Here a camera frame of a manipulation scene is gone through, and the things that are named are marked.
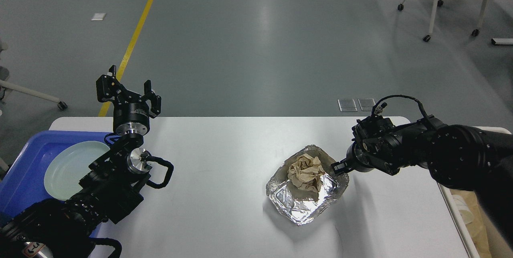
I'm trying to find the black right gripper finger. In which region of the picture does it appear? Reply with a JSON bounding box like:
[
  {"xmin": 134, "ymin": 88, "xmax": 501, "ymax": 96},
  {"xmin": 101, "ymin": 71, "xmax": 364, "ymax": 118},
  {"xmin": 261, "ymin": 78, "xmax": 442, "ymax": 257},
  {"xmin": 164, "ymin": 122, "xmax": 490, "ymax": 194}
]
[{"xmin": 330, "ymin": 158, "xmax": 353, "ymax": 177}]

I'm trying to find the beige plastic bin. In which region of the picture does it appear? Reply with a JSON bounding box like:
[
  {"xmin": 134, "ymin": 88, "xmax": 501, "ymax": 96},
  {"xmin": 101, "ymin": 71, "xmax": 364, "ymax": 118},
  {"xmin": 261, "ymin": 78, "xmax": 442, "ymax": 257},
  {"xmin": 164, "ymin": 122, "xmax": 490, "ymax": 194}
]
[{"xmin": 430, "ymin": 125, "xmax": 512, "ymax": 258}]

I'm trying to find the brown paper bag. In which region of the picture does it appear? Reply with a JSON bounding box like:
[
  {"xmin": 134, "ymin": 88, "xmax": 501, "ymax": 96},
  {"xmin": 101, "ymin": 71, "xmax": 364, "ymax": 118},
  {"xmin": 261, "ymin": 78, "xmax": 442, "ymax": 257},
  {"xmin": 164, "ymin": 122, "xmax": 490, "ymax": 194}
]
[{"xmin": 450, "ymin": 190, "xmax": 492, "ymax": 258}]

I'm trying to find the mint green plate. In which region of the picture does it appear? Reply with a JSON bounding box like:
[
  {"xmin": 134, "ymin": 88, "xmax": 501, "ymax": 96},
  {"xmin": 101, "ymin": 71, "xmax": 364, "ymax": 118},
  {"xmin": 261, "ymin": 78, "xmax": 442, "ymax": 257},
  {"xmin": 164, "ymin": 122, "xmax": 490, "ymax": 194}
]
[{"xmin": 44, "ymin": 141, "xmax": 109, "ymax": 201}]

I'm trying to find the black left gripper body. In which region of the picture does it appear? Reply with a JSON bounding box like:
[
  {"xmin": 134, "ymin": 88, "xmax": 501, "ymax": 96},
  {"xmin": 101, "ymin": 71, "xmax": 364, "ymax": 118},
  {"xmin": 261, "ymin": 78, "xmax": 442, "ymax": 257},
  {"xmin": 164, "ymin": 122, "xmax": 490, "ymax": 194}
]
[{"xmin": 113, "ymin": 102, "xmax": 150, "ymax": 136}]

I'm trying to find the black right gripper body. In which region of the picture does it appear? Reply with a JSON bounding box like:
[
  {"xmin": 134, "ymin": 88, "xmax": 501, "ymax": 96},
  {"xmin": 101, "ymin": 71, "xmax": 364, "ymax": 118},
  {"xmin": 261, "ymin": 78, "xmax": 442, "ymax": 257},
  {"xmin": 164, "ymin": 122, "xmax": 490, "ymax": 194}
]
[{"xmin": 345, "ymin": 143, "xmax": 374, "ymax": 173}]

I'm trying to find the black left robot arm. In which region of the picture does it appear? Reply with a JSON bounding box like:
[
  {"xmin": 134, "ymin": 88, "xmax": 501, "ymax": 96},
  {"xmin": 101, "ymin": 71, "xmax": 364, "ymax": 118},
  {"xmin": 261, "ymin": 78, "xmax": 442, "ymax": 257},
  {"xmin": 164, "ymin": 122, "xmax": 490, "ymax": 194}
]
[{"xmin": 1, "ymin": 66, "xmax": 174, "ymax": 258}]

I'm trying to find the white bar on floor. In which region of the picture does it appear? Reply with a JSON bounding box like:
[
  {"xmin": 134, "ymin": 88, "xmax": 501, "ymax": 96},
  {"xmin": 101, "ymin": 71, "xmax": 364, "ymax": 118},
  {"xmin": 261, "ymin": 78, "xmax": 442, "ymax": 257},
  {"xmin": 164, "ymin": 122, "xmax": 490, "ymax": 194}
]
[{"xmin": 491, "ymin": 38, "xmax": 513, "ymax": 46}]

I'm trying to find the metal floor plate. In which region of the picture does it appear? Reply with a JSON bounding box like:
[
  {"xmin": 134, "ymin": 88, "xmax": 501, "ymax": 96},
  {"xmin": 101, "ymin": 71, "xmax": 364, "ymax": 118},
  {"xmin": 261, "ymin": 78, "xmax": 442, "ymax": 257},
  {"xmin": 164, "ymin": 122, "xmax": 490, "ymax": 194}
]
[
  {"xmin": 358, "ymin": 99, "xmax": 376, "ymax": 112},
  {"xmin": 337, "ymin": 99, "xmax": 358, "ymax": 112}
]

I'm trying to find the white floor marker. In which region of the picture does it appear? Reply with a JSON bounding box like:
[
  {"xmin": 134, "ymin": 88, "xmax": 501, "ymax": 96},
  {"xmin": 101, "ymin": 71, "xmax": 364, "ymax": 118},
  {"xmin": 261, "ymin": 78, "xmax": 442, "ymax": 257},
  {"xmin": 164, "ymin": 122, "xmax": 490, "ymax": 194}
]
[{"xmin": 91, "ymin": 13, "xmax": 106, "ymax": 21}]

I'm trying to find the crumpled brown paper ball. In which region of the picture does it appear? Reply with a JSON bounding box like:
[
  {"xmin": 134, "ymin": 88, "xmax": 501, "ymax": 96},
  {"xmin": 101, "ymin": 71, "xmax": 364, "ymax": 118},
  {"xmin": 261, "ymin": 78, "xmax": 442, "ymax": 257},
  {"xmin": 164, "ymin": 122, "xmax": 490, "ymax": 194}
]
[{"xmin": 287, "ymin": 154, "xmax": 326, "ymax": 193}]

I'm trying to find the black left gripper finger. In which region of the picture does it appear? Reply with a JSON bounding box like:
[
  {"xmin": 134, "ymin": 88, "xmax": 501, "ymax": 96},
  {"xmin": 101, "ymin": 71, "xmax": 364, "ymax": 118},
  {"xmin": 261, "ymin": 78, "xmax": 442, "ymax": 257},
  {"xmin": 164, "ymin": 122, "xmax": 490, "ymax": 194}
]
[
  {"xmin": 141, "ymin": 80, "xmax": 162, "ymax": 119},
  {"xmin": 96, "ymin": 65, "xmax": 139, "ymax": 104}
]

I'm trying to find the blue plastic tray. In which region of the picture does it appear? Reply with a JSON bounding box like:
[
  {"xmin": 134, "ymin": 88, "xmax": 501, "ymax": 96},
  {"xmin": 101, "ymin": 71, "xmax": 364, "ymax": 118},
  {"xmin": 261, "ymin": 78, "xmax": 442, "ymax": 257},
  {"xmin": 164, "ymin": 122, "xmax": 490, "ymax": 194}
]
[{"xmin": 1, "ymin": 131, "xmax": 105, "ymax": 226}]

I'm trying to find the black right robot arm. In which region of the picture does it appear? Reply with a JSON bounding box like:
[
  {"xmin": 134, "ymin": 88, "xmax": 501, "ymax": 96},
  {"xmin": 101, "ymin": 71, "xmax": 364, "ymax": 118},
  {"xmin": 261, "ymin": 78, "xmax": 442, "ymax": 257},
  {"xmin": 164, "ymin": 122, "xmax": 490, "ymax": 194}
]
[{"xmin": 331, "ymin": 95, "xmax": 513, "ymax": 247}]

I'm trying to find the white chair left background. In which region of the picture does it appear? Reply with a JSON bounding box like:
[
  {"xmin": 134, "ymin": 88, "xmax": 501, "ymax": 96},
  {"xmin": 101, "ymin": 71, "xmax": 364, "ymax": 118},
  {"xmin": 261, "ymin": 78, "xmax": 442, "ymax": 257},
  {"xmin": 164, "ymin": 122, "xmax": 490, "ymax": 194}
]
[{"xmin": 0, "ymin": 40, "xmax": 68, "ymax": 112}]

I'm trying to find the cream paper cup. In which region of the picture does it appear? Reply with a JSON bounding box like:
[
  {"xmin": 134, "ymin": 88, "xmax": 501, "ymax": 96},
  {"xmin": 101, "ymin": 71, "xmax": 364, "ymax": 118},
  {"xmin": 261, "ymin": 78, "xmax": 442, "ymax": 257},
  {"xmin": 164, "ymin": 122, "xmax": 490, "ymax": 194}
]
[{"xmin": 452, "ymin": 194, "xmax": 475, "ymax": 225}]

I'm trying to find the aluminium foil tray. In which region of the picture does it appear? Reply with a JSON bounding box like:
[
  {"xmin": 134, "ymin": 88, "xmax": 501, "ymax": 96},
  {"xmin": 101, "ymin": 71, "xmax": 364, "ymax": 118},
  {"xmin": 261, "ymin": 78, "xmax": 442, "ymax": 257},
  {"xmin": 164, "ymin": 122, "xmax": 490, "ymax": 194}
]
[{"xmin": 266, "ymin": 145, "xmax": 349, "ymax": 226}]

